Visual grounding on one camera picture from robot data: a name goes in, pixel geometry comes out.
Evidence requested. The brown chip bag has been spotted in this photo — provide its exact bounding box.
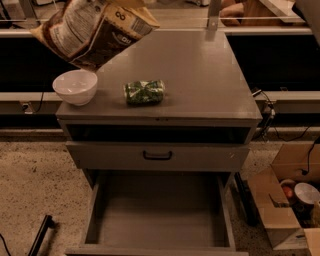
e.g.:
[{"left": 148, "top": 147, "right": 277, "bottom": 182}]
[{"left": 31, "top": 0, "right": 160, "bottom": 72}]

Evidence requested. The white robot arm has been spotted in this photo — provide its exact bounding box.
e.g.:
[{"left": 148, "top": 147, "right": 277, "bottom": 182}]
[{"left": 296, "top": 0, "right": 320, "bottom": 45}]

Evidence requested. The grey drawer cabinet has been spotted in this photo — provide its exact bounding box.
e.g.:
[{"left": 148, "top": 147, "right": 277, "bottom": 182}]
[{"left": 57, "top": 30, "right": 261, "bottom": 256}]

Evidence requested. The closed upper drawer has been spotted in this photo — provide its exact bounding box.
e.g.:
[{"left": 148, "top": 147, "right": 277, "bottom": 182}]
[{"left": 66, "top": 141, "right": 249, "bottom": 172}]

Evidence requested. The open lower drawer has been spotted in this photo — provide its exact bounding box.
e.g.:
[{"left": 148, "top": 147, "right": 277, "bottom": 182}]
[{"left": 65, "top": 172, "right": 249, "bottom": 256}]

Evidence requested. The green snack packet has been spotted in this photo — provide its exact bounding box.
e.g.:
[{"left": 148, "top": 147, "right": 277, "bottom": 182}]
[{"left": 124, "top": 80, "right": 165, "bottom": 105}]

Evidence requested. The white bowl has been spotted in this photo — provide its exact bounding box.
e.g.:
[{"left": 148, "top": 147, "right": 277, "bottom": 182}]
[{"left": 52, "top": 70, "right": 98, "bottom": 106}]

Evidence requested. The person in background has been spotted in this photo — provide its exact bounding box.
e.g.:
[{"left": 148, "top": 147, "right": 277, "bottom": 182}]
[{"left": 220, "top": 0, "right": 247, "bottom": 26}]

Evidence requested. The cardboard box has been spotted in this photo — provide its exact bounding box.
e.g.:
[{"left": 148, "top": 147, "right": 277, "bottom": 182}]
[{"left": 247, "top": 143, "right": 320, "bottom": 256}]

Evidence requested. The black floor stand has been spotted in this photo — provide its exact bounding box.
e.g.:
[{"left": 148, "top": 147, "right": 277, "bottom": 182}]
[{"left": 28, "top": 215, "right": 55, "bottom": 256}]

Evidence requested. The white can in box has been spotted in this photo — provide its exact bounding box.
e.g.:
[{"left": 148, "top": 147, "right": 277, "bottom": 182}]
[{"left": 294, "top": 182, "right": 320, "bottom": 205}]

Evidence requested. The black drawer handle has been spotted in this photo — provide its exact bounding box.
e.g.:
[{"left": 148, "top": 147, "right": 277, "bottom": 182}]
[{"left": 142, "top": 151, "right": 173, "bottom": 161}]

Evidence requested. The black cable right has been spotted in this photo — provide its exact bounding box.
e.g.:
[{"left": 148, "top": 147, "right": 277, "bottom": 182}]
[{"left": 251, "top": 87, "right": 278, "bottom": 141}]

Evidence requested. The black cable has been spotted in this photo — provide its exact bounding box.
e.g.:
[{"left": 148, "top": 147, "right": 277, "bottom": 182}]
[
  {"left": 33, "top": 91, "right": 46, "bottom": 114},
  {"left": 251, "top": 87, "right": 278, "bottom": 141}
]

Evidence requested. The black cable left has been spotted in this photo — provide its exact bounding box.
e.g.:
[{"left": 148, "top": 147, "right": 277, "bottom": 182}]
[{"left": 33, "top": 91, "right": 46, "bottom": 114}]

